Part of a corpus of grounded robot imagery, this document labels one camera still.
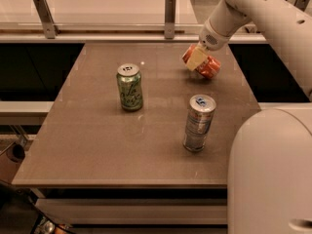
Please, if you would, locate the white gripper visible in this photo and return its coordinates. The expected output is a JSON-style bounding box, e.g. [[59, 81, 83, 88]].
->
[[186, 19, 232, 71]]

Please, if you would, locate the red coke can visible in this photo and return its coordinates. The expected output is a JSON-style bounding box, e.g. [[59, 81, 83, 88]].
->
[[182, 44, 221, 79]]

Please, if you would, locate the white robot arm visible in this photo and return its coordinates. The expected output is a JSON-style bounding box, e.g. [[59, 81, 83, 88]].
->
[[199, 0, 312, 234]]

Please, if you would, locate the silver slim energy drink can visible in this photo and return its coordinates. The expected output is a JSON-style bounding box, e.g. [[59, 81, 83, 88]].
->
[[183, 95, 216, 152]]

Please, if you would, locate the green LaCroix can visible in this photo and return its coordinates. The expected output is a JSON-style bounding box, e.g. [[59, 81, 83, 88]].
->
[[116, 63, 143, 111]]

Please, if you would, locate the grey drawer front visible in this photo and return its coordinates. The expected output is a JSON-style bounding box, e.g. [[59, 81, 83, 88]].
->
[[35, 199, 227, 225]]

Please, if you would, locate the middle metal rail bracket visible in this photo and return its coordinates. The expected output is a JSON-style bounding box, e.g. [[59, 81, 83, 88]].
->
[[164, 0, 176, 39]]

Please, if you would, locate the metal rail bracket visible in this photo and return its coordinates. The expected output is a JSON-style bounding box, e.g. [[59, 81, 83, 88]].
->
[[164, 0, 176, 39], [294, 0, 310, 11], [32, 0, 59, 39]]

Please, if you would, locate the right metal rail bracket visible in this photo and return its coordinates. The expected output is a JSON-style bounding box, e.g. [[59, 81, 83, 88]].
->
[[294, 0, 310, 11]]

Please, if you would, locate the left metal rail bracket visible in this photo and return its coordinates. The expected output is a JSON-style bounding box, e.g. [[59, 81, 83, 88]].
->
[[32, 0, 59, 39]]

